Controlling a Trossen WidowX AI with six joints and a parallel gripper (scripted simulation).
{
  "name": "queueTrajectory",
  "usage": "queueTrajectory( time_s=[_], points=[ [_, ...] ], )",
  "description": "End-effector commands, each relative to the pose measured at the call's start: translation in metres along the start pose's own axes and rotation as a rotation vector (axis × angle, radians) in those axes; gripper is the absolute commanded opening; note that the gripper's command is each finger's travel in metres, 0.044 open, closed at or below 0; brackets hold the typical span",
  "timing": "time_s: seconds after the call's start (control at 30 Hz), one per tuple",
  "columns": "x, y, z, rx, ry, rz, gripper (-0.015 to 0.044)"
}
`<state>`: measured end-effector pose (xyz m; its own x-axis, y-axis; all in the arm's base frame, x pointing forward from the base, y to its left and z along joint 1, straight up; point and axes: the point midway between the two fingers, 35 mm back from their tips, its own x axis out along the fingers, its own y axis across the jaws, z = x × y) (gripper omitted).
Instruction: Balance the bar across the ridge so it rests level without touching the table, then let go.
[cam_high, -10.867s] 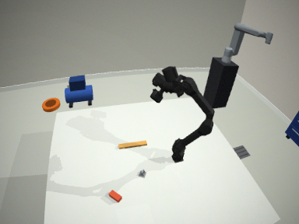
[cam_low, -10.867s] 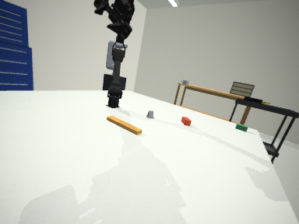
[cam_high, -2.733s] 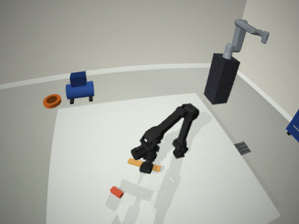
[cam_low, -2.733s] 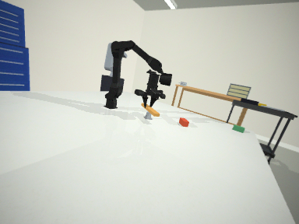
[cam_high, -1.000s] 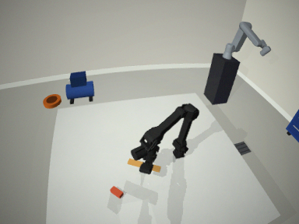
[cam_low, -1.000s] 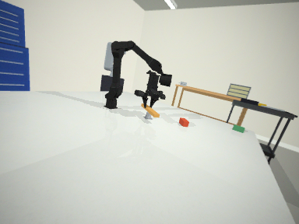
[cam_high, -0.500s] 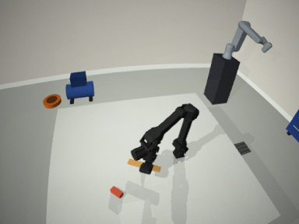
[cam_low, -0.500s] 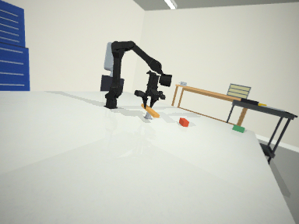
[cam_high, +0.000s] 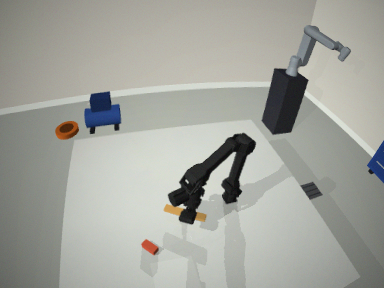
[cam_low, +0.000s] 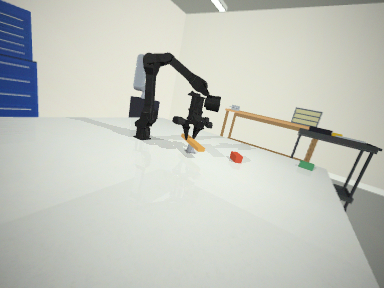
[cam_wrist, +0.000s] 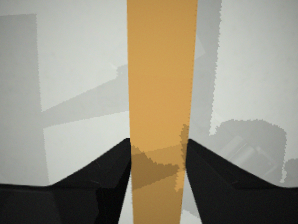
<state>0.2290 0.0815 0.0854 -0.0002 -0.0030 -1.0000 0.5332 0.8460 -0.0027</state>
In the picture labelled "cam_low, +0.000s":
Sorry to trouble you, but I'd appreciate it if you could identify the green rectangular block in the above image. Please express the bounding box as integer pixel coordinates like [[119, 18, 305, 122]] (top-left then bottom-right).
[[298, 160, 314, 171]]

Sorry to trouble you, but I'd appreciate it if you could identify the orange bar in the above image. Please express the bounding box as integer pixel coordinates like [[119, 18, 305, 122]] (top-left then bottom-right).
[[181, 133, 205, 152]]

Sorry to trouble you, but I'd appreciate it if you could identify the red rectangular block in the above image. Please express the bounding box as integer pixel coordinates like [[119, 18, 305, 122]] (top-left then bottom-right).
[[230, 151, 243, 163]]

